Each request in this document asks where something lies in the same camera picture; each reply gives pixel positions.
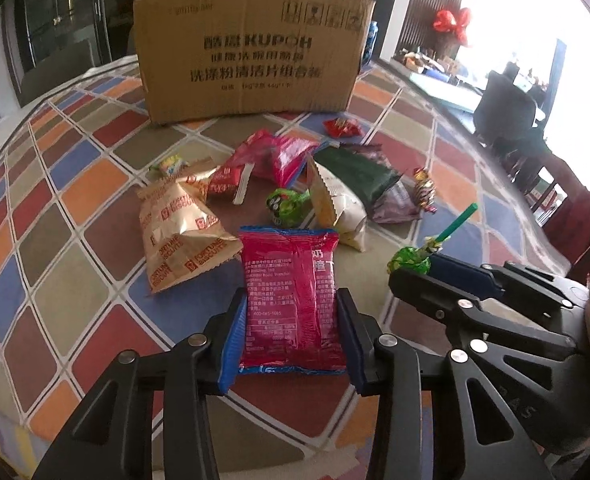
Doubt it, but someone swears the green lollipop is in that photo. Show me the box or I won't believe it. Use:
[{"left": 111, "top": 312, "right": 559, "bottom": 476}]
[{"left": 387, "top": 203, "right": 478, "bottom": 275}]

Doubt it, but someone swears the pink red snack packet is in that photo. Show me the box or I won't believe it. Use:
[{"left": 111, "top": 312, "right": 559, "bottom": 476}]
[{"left": 238, "top": 226, "right": 346, "bottom": 375}]

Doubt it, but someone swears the colourful wrapped candy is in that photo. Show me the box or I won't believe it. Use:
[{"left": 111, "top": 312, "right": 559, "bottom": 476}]
[{"left": 412, "top": 168, "right": 436, "bottom": 214}]

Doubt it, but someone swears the purple snack bag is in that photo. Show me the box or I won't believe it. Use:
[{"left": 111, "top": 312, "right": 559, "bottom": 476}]
[{"left": 342, "top": 144, "right": 421, "bottom": 224}]

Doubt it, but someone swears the cream gold snack bag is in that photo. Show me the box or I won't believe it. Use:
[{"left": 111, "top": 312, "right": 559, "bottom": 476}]
[{"left": 307, "top": 156, "right": 368, "bottom": 252}]

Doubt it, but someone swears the dark chair right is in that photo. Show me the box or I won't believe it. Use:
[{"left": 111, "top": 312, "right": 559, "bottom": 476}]
[{"left": 473, "top": 70, "right": 538, "bottom": 144}]

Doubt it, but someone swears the dark green snack bag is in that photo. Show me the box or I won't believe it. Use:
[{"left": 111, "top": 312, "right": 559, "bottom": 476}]
[{"left": 313, "top": 146, "right": 401, "bottom": 214}]

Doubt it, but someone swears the green round candy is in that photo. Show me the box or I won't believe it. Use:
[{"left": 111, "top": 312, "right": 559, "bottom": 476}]
[{"left": 266, "top": 188, "right": 311, "bottom": 229}]

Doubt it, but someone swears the colourful checkered tablecloth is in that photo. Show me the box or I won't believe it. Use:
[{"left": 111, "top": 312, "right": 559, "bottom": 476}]
[{"left": 0, "top": 61, "right": 568, "bottom": 478}]

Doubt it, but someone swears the gold fortune biscuits bag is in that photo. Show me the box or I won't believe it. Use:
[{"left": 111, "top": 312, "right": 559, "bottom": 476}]
[{"left": 138, "top": 157, "right": 243, "bottom": 294}]

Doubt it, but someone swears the pink snack bag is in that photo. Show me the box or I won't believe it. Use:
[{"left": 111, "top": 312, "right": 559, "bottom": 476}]
[{"left": 229, "top": 130, "right": 320, "bottom": 188}]

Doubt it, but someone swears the blue pepsi can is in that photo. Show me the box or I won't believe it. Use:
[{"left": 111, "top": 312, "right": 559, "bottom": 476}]
[{"left": 361, "top": 21, "right": 378, "bottom": 66}]

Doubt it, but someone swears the red bow decoration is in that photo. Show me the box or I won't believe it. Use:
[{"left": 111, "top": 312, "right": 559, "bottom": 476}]
[{"left": 432, "top": 8, "right": 472, "bottom": 47}]

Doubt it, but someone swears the small red snack packet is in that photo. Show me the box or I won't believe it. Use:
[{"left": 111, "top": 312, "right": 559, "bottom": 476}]
[{"left": 208, "top": 162, "right": 255, "bottom": 206}]

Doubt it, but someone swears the yellow green candy packet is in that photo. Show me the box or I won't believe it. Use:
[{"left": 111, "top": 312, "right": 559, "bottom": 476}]
[{"left": 150, "top": 155, "right": 185, "bottom": 178}]

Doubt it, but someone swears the brown cardboard box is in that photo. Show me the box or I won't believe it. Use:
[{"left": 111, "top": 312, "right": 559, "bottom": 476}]
[{"left": 133, "top": 0, "right": 375, "bottom": 125}]

